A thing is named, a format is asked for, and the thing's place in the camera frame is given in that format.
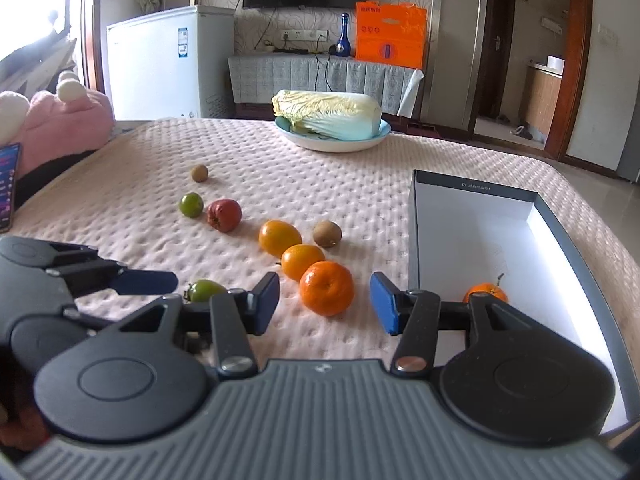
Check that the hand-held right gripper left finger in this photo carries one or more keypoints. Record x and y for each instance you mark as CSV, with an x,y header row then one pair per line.
x,y
267,297

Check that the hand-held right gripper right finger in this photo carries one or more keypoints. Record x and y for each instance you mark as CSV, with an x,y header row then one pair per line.
x,y
382,302

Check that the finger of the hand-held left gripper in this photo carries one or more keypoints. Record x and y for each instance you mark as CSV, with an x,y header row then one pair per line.
x,y
150,283
95,321

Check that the oval orange citrus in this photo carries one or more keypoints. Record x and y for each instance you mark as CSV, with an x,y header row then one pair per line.
x,y
280,238
302,261

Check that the green persimmon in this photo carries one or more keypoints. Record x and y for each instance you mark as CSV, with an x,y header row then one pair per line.
x,y
205,291

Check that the round orange mandarin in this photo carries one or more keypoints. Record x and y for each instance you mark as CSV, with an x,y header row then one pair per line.
x,y
326,287

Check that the mandarin with stem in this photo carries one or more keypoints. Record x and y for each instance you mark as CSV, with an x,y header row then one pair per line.
x,y
482,291

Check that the white box with grey rim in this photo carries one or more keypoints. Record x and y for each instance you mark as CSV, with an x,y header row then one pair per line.
x,y
475,230

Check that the brown kiwi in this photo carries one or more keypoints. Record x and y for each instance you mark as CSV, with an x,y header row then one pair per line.
x,y
327,234

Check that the green plum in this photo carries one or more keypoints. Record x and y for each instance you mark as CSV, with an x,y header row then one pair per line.
x,y
191,205

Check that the red apple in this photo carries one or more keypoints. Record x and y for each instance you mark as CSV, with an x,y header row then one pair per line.
x,y
224,215

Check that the pink dotted bedspread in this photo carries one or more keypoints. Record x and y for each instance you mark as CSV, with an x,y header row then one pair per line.
x,y
340,190

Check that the small tan kiwi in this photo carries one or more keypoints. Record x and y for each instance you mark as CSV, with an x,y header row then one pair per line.
x,y
199,173

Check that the smartphone with lit screen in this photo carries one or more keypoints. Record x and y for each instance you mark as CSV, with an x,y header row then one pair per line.
x,y
9,185

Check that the light blue plate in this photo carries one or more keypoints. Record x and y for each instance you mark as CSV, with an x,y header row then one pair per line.
x,y
332,146

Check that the pink plush toy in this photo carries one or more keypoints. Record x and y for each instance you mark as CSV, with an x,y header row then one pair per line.
x,y
65,125

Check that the napa cabbage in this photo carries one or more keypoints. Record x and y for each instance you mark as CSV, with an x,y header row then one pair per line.
x,y
325,115

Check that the white chest freezer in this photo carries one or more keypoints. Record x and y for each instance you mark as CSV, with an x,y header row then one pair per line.
x,y
155,65

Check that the pair of slippers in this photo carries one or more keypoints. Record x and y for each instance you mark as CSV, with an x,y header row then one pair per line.
x,y
522,132

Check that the grey checked cabinet cloth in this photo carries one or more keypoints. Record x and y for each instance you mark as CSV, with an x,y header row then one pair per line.
x,y
300,77

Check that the striped grey cloth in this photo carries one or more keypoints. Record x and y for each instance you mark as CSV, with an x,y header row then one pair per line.
x,y
35,62

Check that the black power strip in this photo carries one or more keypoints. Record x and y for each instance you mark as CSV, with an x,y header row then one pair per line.
x,y
292,51

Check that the wooden kitchen cabinet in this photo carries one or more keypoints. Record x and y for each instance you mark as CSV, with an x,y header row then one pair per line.
x,y
540,100

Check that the blue glass bottle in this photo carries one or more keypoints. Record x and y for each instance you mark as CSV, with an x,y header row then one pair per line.
x,y
343,42

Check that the orange cardboard gift box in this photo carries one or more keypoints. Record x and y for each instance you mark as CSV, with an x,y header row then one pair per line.
x,y
392,35

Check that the dark wooden door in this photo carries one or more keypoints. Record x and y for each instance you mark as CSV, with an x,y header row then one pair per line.
x,y
502,35

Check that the grey refrigerator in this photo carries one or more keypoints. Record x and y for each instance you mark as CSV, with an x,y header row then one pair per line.
x,y
631,145

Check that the white container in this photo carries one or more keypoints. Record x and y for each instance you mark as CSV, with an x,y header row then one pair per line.
x,y
556,63

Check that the white wall socket strip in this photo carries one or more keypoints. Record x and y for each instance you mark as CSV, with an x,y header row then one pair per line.
x,y
304,36

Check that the white wall junction box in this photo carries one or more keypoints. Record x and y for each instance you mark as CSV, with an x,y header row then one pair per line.
x,y
551,23

